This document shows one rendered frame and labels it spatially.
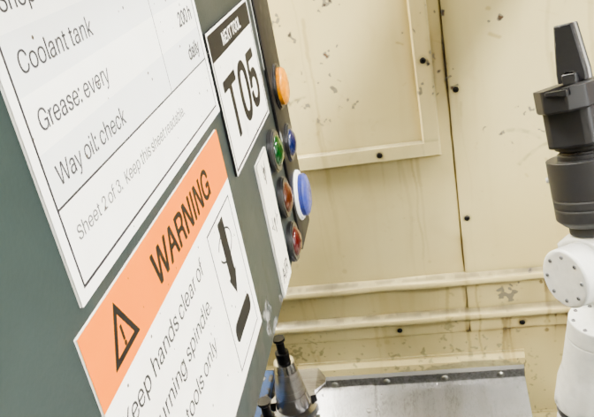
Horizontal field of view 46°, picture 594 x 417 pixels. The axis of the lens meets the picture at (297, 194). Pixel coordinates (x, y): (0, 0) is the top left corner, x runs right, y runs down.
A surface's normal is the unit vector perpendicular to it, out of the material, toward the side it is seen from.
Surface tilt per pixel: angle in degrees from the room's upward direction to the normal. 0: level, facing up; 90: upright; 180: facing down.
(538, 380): 89
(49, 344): 90
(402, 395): 25
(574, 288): 86
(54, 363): 90
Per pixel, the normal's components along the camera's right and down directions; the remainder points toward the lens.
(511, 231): -0.12, 0.43
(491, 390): -0.21, -0.63
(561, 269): -0.90, 0.26
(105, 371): 0.98, -0.11
